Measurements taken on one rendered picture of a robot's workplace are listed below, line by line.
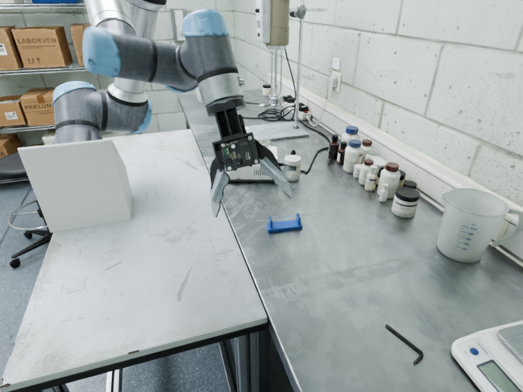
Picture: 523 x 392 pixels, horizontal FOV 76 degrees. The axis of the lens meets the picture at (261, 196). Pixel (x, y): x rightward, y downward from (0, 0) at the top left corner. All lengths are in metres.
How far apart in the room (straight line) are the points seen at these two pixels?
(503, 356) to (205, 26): 0.76
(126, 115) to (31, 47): 2.19
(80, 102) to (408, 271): 0.98
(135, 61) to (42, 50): 2.60
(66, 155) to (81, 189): 0.10
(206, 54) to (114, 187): 0.53
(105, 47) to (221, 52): 0.19
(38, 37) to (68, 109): 2.16
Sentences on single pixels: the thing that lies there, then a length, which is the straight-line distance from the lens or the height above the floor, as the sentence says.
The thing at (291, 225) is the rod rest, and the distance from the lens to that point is 0.96.
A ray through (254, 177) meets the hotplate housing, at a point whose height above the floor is 0.92.
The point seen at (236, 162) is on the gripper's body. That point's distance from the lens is 0.58.
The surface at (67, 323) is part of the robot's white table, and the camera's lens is 0.83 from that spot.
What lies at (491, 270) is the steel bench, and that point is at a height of 0.90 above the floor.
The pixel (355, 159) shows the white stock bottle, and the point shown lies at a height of 0.96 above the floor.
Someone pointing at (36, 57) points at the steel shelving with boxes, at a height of 1.06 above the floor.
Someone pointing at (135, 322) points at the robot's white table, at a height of 0.90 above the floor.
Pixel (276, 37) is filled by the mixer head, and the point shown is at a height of 1.32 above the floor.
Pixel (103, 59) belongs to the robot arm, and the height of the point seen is 1.38.
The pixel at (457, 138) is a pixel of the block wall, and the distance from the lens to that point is 1.16.
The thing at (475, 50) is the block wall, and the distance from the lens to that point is 1.13.
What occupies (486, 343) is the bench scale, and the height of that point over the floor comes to 0.93.
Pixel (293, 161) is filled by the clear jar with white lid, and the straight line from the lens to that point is 1.17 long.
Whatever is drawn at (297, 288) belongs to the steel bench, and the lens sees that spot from 0.79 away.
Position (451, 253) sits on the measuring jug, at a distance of 0.97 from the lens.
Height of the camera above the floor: 1.47
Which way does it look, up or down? 31 degrees down
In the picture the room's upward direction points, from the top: straight up
